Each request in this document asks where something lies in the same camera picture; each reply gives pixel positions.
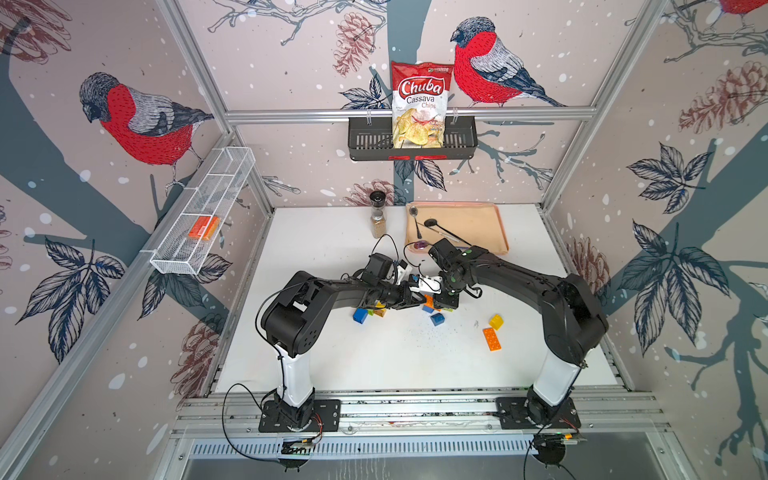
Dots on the small grey spoon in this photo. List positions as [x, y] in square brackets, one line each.
[413, 211]

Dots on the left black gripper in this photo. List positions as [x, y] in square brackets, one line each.
[406, 296]

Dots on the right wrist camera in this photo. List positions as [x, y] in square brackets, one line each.
[425, 284]

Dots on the orange block in wire basket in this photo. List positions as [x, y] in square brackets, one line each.
[204, 228]

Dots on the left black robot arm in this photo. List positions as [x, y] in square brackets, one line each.
[294, 321]

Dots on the beige tray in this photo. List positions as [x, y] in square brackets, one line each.
[479, 224]

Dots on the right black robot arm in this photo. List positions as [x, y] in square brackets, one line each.
[573, 320]

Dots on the white wire wall basket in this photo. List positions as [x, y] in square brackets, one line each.
[214, 196]

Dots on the Chuba cassava chips bag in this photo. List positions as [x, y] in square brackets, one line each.
[419, 104]

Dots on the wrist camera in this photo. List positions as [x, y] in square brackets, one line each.
[381, 268]
[425, 284]

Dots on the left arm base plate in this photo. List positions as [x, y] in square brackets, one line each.
[312, 416]

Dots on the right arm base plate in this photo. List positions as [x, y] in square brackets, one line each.
[518, 413]

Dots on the black spoon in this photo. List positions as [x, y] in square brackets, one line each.
[434, 225]

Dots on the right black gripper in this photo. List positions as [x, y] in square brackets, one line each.
[442, 303]

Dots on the black wall basket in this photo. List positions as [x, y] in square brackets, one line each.
[378, 139]

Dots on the glass spice shaker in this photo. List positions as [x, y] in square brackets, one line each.
[378, 200]

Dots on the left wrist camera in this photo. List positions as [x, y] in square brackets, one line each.
[381, 268]

